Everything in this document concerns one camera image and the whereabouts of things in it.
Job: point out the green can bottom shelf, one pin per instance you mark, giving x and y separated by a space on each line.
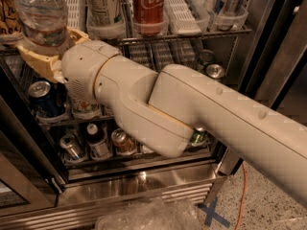
199 137

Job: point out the stainless steel fridge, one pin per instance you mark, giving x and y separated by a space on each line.
92 189

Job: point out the silver can bottom shelf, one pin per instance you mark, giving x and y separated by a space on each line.
70 144

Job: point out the blue tape cross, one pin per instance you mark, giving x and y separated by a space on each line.
211 214

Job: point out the gold can bottom shelf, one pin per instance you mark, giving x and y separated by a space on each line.
123 143

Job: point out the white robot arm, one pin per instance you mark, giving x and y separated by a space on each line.
162 109

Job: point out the green can front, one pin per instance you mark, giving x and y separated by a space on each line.
215 71

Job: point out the green can rear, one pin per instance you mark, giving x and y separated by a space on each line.
203 59

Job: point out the silver blue slim can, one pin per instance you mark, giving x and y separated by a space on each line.
225 15

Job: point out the dark bottle white cap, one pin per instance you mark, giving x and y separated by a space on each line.
96 139

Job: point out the white diet soda can front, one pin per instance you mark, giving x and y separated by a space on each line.
84 110

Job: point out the fridge door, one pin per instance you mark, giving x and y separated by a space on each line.
30 176

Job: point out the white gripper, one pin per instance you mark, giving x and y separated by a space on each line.
82 67

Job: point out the clear plastic water bottle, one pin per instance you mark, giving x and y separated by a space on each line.
44 24

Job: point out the LaCroix can top shelf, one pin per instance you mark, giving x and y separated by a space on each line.
10 28

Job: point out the clear plastic bag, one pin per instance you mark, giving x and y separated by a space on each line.
157 214

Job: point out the blue can front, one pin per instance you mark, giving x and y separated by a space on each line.
44 98

